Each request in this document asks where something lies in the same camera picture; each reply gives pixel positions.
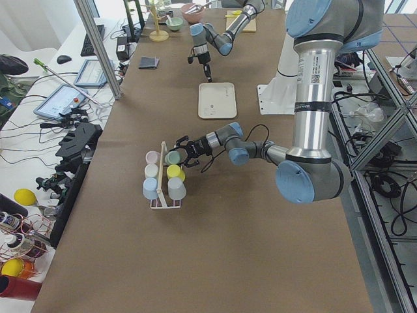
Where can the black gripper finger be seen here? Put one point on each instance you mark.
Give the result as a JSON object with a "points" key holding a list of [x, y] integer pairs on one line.
{"points": [[207, 72]]}

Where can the grey cup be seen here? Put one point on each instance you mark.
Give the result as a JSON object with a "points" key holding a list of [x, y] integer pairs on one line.
{"points": [[176, 189]]}

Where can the beige plastic tray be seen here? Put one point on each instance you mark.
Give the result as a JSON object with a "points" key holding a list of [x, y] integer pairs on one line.
{"points": [[217, 101]]}

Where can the blue cup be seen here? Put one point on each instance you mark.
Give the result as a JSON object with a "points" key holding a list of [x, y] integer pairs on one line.
{"points": [[150, 186]]}

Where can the metal scoop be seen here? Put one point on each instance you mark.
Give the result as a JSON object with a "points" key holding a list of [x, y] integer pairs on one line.
{"points": [[197, 8]]}

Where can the black computer mouse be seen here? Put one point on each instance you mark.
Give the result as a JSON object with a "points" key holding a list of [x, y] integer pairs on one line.
{"points": [[62, 59]]}

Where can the black bracket stand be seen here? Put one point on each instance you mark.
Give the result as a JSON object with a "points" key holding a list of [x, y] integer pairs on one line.
{"points": [[75, 141]]}

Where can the green bowl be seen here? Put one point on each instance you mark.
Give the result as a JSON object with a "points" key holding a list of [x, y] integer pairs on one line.
{"points": [[177, 23]]}

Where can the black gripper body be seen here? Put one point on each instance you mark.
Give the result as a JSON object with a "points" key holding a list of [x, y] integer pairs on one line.
{"points": [[199, 145], [205, 58]]}

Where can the yellow cup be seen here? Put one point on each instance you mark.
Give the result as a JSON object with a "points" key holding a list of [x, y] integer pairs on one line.
{"points": [[175, 171]]}

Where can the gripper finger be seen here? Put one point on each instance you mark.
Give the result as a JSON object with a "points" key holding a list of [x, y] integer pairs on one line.
{"points": [[183, 143], [189, 162]]}

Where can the green cup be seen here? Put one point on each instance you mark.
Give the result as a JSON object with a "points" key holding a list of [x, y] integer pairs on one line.
{"points": [[172, 158]]}

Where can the white cup rack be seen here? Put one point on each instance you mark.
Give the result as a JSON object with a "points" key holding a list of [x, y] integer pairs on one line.
{"points": [[163, 201]]}

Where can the far teach pendant tablet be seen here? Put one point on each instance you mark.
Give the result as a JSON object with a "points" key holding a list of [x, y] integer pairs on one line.
{"points": [[90, 75]]}

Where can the yellow lemon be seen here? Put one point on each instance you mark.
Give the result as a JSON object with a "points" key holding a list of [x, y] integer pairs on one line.
{"points": [[25, 197]]}

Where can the near teach pendant tablet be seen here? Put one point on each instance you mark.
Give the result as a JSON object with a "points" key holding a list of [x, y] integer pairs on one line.
{"points": [[60, 102]]}

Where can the white ceramic spoon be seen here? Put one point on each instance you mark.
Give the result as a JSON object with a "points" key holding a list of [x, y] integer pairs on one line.
{"points": [[168, 19]]}

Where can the pink cup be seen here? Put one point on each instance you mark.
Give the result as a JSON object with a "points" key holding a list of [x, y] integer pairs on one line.
{"points": [[152, 157]]}

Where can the grey folded cloth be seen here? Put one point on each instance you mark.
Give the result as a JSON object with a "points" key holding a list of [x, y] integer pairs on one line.
{"points": [[148, 63]]}

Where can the pink bowl with ice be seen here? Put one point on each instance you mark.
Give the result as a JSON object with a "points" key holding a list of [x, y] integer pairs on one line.
{"points": [[191, 18]]}

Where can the metal rod green tip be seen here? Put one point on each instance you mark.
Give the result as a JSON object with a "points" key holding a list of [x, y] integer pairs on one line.
{"points": [[47, 68]]}

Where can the white cup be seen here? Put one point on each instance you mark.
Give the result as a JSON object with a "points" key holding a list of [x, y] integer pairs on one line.
{"points": [[151, 171]]}

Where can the wooden mug tree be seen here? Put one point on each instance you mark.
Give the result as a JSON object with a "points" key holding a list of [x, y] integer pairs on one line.
{"points": [[156, 35]]}

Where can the teach pendant tablet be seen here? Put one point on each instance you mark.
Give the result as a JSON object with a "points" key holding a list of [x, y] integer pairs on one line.
{"points": [[90, 75], [60, 102]]}

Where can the aluminium frame post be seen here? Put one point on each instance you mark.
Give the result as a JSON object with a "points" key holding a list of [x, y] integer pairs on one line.
{"points": [[87, 18]]}

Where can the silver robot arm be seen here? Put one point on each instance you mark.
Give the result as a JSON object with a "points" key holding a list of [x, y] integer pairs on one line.
{"points": [[306, 172], [204, 34]]}

